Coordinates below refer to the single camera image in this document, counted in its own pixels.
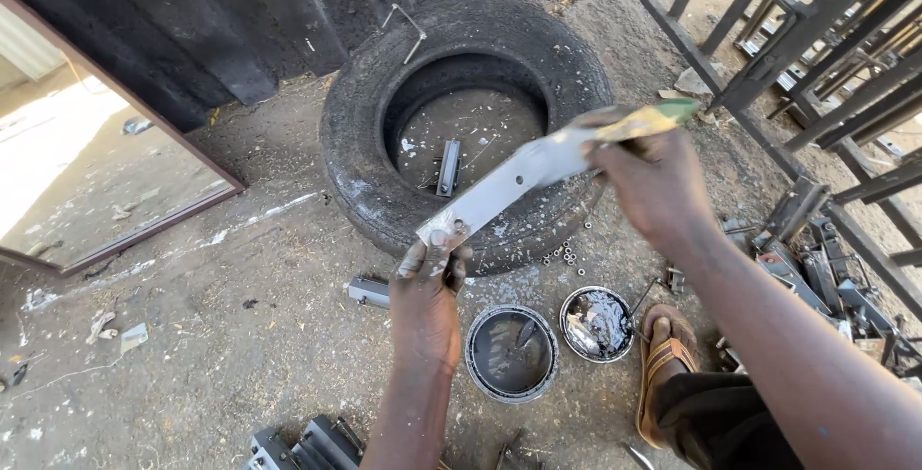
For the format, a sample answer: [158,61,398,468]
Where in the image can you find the person's right hand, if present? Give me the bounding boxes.
[569,106,723,255]

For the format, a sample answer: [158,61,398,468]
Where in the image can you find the person's left hand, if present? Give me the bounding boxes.
[389,229,475,377]

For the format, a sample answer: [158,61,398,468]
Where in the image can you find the green-handled paintbrush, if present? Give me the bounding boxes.
[536,97,702,176]

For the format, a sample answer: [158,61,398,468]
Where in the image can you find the grey metal bar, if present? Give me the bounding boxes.
[415,128,600,252]

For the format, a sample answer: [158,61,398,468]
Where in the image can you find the scatter of small metal nuts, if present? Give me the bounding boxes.
[540,221,596,277]

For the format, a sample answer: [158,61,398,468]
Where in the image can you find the pale stone chunk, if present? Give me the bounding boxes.
[673,63,727,98]

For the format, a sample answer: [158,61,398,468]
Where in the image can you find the thin metal stirring rod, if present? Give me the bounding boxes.
[625,276,661,343]

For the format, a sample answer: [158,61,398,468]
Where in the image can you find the paint can lid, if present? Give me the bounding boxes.
[559,285,638,365]

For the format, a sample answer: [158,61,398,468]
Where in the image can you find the person's foot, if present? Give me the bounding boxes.
[643,309,696,385]

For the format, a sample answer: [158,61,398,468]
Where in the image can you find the open black paint can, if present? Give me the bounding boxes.
[464,303,561,405]

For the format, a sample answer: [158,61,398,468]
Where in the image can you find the brown leather sandal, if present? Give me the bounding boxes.
[634,302,702,451]

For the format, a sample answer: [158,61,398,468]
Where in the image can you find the heap of dark metal brackets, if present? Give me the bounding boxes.
[666,177,922,385]

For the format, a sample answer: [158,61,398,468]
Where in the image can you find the worn black rubber tire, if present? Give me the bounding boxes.
[319,0,615,277]

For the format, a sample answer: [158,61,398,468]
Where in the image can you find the dark metal bar gate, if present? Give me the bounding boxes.
[600,0,922,321]

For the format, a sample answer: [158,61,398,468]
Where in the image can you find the short grey metal piece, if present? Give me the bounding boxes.
[346,276,392,311]

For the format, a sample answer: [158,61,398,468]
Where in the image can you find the person's dark shorts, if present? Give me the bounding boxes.
[651,372,806,470]

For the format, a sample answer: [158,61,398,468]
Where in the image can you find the small dark metal tool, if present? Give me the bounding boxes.
[495,430,543,470]

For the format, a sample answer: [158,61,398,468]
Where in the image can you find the dark corrugated metal sheet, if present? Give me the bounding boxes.
[0,0,507,134]

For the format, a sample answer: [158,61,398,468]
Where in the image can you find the stack of painted metal brackets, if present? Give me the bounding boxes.
[243,414,368,470]

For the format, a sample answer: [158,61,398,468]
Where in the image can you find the white paper scrap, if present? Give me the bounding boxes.
[119,322,151,355]

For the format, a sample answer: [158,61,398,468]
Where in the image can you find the dirty white rag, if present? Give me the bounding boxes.
[85,309,119,346]

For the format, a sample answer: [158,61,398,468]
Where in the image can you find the grey metal bracket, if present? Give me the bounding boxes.
[432,139,462,199]

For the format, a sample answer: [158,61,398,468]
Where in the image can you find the bent metal wire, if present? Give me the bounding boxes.
[381,3,428,66]

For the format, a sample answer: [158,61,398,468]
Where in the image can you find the brown metal door frame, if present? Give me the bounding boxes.
[0,0,248,278]

